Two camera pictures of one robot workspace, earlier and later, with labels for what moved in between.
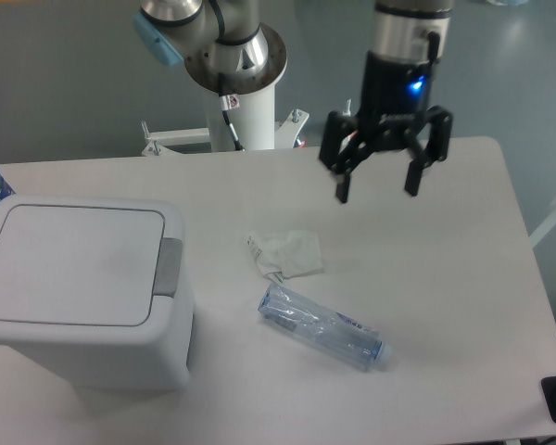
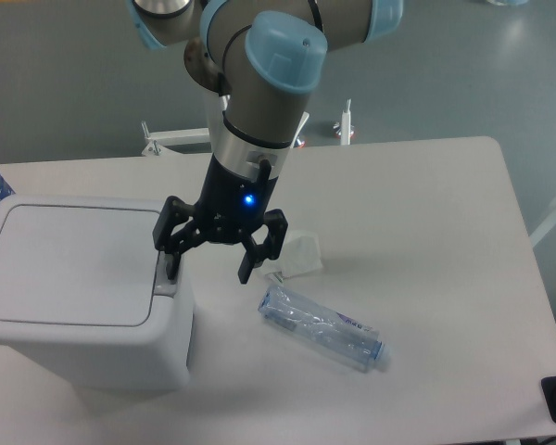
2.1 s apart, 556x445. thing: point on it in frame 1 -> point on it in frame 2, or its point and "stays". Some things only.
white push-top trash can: [94, 292] stays
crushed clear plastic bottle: [344, 336] stays
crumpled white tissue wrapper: [288, 253] stays
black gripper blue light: [395, 96] -> [229, 206]
